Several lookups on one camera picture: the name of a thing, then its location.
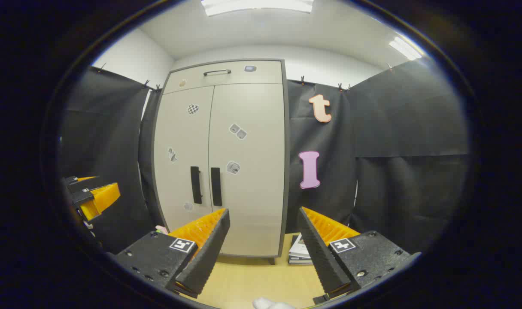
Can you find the black backdrop cloth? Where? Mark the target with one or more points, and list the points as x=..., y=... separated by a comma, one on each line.
x=394, y=128

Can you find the beige double-door shoe cabinet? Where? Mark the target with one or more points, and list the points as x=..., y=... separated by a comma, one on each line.
x=261, y=75

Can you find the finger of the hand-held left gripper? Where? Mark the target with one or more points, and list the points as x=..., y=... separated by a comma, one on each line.
x=102, y=197
x=87, y=185

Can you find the stack of books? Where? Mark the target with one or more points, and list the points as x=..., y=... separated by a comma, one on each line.
x=298, y=253

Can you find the beige cabinet door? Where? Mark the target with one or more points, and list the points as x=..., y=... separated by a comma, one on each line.
x=252, y=197
x=179, y=137

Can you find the small ceiling light panel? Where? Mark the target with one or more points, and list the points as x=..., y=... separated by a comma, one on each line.
x=405, y=48

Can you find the pink and green plush toy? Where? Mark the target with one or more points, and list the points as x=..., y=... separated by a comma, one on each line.
x=161, y=230

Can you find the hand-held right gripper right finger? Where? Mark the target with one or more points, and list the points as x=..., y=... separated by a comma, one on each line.
x=321, y=257

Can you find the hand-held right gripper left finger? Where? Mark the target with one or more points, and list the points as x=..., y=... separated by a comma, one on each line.
x=209, y=253

